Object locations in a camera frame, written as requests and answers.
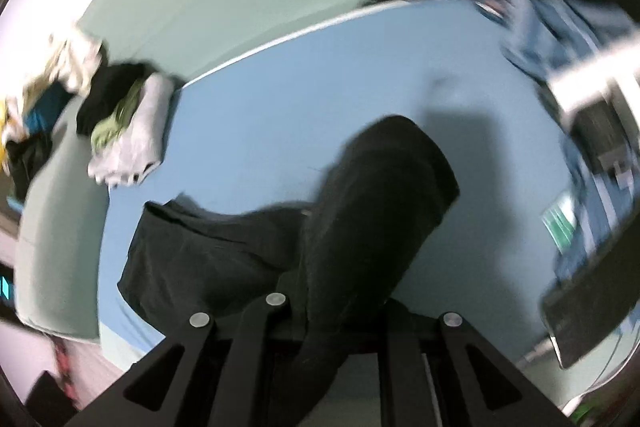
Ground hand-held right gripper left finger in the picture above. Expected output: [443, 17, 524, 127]
[65, 292, 292, 427]

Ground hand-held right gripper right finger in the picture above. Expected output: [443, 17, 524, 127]
[379, 299, 576, 427]

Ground black pants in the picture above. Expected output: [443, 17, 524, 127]
[117, 114, 461, 427]

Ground green striped packet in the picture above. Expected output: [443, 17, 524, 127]
[541, 191, 580, 254]

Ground black box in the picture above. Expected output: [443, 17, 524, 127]
[26, 369, 78, 427]

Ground olive green garment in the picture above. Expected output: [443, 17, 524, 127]
[91, 82, 147, 155]

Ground blue bed sheet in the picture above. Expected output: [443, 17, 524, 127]
[97, 0, 601, 370]

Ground dark cloth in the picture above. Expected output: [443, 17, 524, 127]
[6, 134, 53, 204]

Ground black folded garment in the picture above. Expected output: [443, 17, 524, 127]
[76, 62, 157, 138]

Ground teal blue garment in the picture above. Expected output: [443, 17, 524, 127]
[24, 82, 72, 140]

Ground yellow cloth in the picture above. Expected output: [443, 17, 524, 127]
[0, 99, 22, 162]

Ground white bar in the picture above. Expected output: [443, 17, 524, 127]
[546, 48, 640, 120]

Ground cream white garment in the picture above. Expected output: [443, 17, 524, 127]
[30, 26, 107, 94]

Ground blue jeans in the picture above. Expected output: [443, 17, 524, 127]
[472, 0, 640, 280]

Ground red and black cable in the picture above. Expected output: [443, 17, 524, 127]
[49, 336, 83, 410]

